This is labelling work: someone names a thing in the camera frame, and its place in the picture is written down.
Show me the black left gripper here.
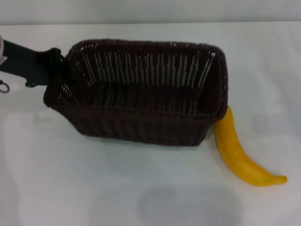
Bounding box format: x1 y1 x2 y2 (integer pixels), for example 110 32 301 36
0 39 64 89

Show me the dark brown woven basket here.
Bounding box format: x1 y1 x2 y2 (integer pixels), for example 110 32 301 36
42 38 229 147

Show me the yellow banana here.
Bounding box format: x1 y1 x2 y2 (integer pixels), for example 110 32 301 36
214 105 288 188

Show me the thin dark cable loop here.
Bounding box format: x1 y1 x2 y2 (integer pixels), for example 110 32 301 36
0 79 11 93

